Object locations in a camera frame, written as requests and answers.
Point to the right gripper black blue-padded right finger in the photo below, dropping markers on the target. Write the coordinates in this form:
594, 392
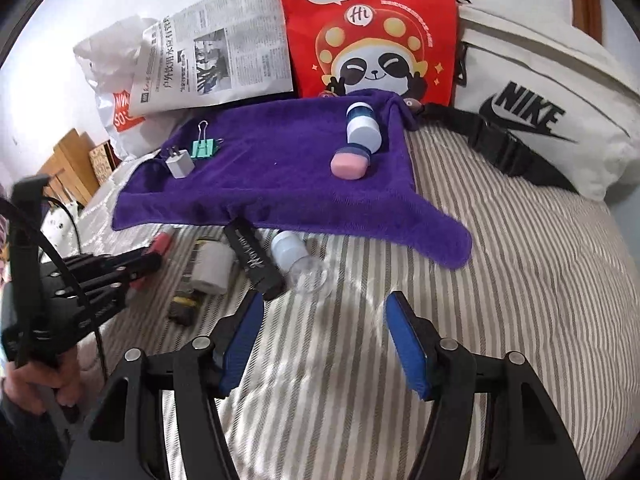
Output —
524, 436

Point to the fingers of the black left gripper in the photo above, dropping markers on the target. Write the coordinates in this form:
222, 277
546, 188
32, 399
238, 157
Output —
102, 279

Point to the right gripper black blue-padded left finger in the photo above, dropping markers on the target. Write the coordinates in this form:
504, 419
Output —
123, 436

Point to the pink red tube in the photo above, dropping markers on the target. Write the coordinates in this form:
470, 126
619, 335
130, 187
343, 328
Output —
154, 256

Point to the clear white plastic bottle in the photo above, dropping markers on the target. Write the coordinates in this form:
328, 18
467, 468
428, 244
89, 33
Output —
305, 273

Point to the person's left hand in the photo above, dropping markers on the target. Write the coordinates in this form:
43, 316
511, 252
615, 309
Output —
21, 383

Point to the black yellow tube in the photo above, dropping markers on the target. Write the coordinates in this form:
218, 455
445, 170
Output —
186, 300

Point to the wooden chair furniture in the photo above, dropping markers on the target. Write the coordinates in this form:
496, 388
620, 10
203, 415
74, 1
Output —
77, 168

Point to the white cylindrical roll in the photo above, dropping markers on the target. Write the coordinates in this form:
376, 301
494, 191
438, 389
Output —
213, 263

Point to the white usb charger plug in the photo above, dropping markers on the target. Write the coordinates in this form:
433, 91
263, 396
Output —
179, 163

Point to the striped bed sheet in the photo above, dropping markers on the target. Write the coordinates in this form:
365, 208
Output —
324, 395

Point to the green binder clip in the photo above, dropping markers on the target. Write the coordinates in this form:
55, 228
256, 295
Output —
205, 147

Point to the purple towel cloth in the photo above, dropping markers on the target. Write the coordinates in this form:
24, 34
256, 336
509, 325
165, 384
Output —
273, 169

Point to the white plastic shopping bag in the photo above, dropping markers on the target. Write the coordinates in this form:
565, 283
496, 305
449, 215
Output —
108, 59

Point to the folded newspaper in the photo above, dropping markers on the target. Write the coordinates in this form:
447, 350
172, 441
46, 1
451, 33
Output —
214, 52

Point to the pink blue small jar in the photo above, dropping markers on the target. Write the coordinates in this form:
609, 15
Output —
350, 162

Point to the white blue cream jar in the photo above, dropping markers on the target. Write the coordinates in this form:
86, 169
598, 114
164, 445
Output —
362, 128

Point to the white Nike waist bag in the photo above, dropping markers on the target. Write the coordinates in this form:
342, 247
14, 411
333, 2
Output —
556, 89

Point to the red panda paper bag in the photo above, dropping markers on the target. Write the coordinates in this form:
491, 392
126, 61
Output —
402, 46

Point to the black bag strap buckle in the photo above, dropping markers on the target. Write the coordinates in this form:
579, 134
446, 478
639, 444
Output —
498, 146

